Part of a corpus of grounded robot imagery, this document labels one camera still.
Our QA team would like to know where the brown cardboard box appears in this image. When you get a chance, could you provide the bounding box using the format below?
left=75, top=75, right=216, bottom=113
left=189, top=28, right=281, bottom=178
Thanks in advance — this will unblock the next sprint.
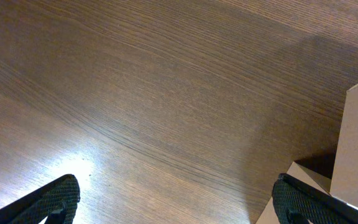
left=257, top=84, right=358, bottom=223

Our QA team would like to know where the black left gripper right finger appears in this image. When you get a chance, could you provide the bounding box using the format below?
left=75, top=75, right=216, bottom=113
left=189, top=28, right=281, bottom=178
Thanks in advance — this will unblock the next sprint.
left=272, top=173, right=358, bottom=224

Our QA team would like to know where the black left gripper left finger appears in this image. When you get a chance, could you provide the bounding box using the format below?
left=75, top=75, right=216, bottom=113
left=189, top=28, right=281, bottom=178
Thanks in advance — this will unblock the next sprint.
left=0, top=174, right=80, bottom=224

